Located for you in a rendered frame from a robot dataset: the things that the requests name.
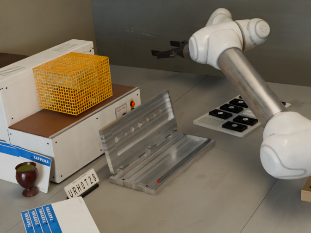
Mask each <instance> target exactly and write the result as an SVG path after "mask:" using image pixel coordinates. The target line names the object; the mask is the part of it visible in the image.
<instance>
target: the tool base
mask: <svg viewBox="0 0 311 233"><path fill-rule="evenodd" d="M176 131H177V130H174V131H173V130H171V133H170V134H169V135H167V136H166V137H165V138H166V140H165V141H164V142H162V143H161V144H160V145H158V146H157V144H155V145H154V146H152V147H151V148H149V149H148V148H146V149H145V150H146V151H145V152H144V153H143V154H141V155H140V156H139V160H138V161H136V162H135V163H134V164H132V165H131V166H129V164H128V165H126V166H125V167H123V168H122V169H119V168H118V169H117V172H116V173H115V174H113V175H112V176H111V177H109V179H110V182H111V183H114V184H118V185H121V186H125V187H128V188H132V189H135V190H139V191H142V192H146V193H149V194H152V195H157V194H158V193H159V192H160V191H162V190H163V189H164V188H165V187H166V186H168V185H169V184H170V183H171V182H172V181H174V180H175V179H176V178H177V177H178V176H180V175H181V174H182V173H183V172H184V171H185V170H186V169H188V168H189V167H190V166H191V165H192V164H194V163H195V162H196V161H197V160H198V159H200V158H201V157H202V156H203V155H204V154H206V153H207V152H208V151H209V150H210V149H212V148H213V147H214V146H215V145H216V140H213V139H212V140H210V141H209V142H208V143H207V144H205V145H204V146H203V147H202V148H201V149H200V150H198V151H197V152H196V153H195V154H193V155H192V156H191V157H190V158H188V159H187V160H186V161H185V162H184V163H182V164H181V165H180V166H179V167H177V168H176V169H175V170H174V171H173V172H171V173H170V174H169V175H168V176H166V177H165V178H164V179H163V180H162V181H161V182H159V183H158V182H157V180H158V179H159V178H160V177H162V176H163V175H164V174H165V173H167V172H168V171H169V170H170V169H172V168H173V167H174V166H175V165H176V164H178V163H179V162H180V161H182V160H183V159H184V158H185V157H186V156H187V155H189V154H190V153H191V152H192V151H194V150H195V149H196V148H197V147H199V146H200V145H201V144H202V143H204V142H205V140H200V139H195V138H191V137H188V136H187V135H186V134H185V135H183V133H177V132H176ZM122 179H124V180H122ZM146 185H148V187H146Z"/></svg>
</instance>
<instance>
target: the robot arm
mask: <svg viewBox="0 0 311 233"><path fill-rule="evenodd" d="M269 35H270V27H269V25H268V23H267V22H266V21H264V20H262V19H259V18H254V19H251V20H249V19H245V20H236V21H233V20H232V15H231V13H230V11H229V10H227V9H225V8H219V9H217V10H215V11H214V12H213V14H212V15H211V16H210V18H209V20H208V22H207V24H206V26H205V27H204V28H202V29H200V30H198V31H197V32H195V33H194V34H193V35H192V36H191V37H190V39H189V43H188V42H187V41H186V40H183V41H180V42H179V41H170V44H171V46H175V47H177V48H175V49H171V50H168V51H163V52H161V51H158V50H151V53H152V55H153V56H157V58H158V59H160V58H170V57H171V58H174V56H175V55H179V56H180V57H182V58H185V59H187V60H189V61H196V62H197V63H201V64H209V65H211V66H213V67H215V68H216V69H218V70H221V71H222V72H223V73H224V74H225V76H226V77H227V79H228V80H229V81H230V83H231V84H232V85H233V87H234V88H235V89H236V91H237V92H238V93H239V95H240V96H241V97H242V99H243V100H244V102H245V103H246V104H247V106H248V107H249V108H250V110H251V111H252V112H253V114H254V115H255V117H256V118H257V119H258V121H259V122H260V123H261V125H262V126H263V128H264V132H263V142H262V144H261V148H260V158H261V163H262V165H263V167H264V169H265V170H266V172H267V173H269V174H270V175H272V176H273V177H275V178H279V179H299V178H305V177H309V176H311V120H309V119H307V118H305V117H304V116H302V115H301V114H299V113H297V112H291V111H288V109H287V108H286V107H285V106H284V105H283V103H282V102H281V101H280V100H279V98H278V97H277V96H276V95H275V93H274V92H273V91H272V90H271V88H270V87H269V86H268V84H267V83H266V82H265V81H264V79H263V78H262V77H261V76H260V75H259V73H258V72H257V71H256V70H255V68H254V67H253V66H252V65H251V63H250V62H249V61H248V59H247V58H246V57H245V56H244V54H243V53H244V52H246V51H249V50H251V49H253V48H255V47H258V46H260V45H262V44H264V43H265V42H266V41H267V39H268V38H269ZM173 51H174V53H173Z"/></svg>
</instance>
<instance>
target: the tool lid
mask: <svg viewBox="0 0 311 233"><path fill-rule="evenodd" d="M159 109H160V110H161V112H160V113H159ZM152 114H154V118H153V117H152ZM145 118H147V122H145ZM138 123H140V127H138ZM131 127H132V128H133V131H132V132H131ZM177 128H178V127H177V123H176V119H175V115H174V110H173V106H172V102H171V98H170V95H169V91H168V89H167V90H164V91H162V92H160V93H159V94H157V95H155V96H154V97H152V98H150V99H149V100H147V101H146V102H144V103H142V104H141V105H139V106H138V107H136V108H134V109H132V110H131V111H129V112H127V113H126V114H124V115H123V116H121V117H119V118H118V119H116V120H115V121H113V122H111V123H110V124H108V125H106V126H105V127H103V128H101V129H100V130H98V131H99V135H100V138H101V142H102V145H103V149H104V152H105V155H106V159H107V163H108V166H109V169H110V173H111V174H115V173H116V172H117V169H118V168H123V167H125V166H126V165H128V164H129V166H131V165H132V164H134V163H135V162H136V161H138V160H139V156H140V155H141V154H143V153H144V152H145V151H146V150H145V149H146V148H148V147H152V146H154V145H155V144H157V146H158V145H160V144H161V143H162V142H164V141H165V140H166V138H165V137H166V136H167V135H169V134H170V133H171V130H176V129H177ZM124 132H125V137H123V133H124ZM116 137H117V142H115V138H116Z"/></svg>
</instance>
